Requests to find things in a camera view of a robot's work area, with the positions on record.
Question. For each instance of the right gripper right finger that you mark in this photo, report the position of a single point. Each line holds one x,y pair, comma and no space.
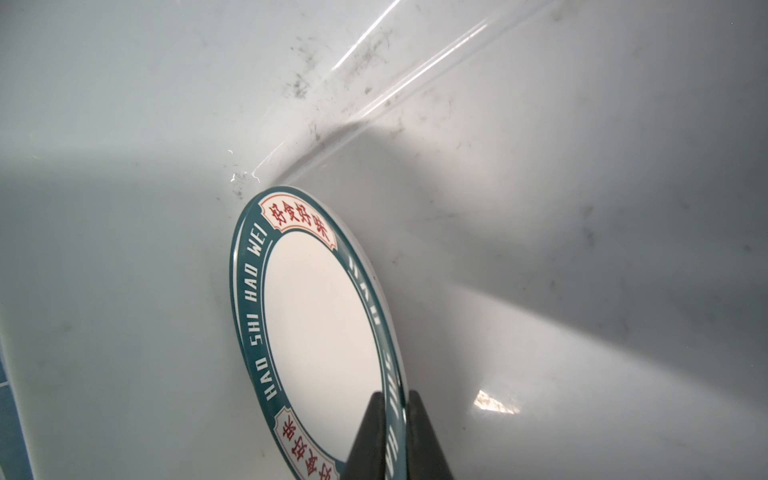
425,457

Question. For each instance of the green rim plate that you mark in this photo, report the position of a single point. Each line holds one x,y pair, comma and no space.
315,333

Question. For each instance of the white plastic bin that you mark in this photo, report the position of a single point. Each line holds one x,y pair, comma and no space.
565,203

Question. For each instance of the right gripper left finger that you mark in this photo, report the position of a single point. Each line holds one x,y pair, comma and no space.
366,458

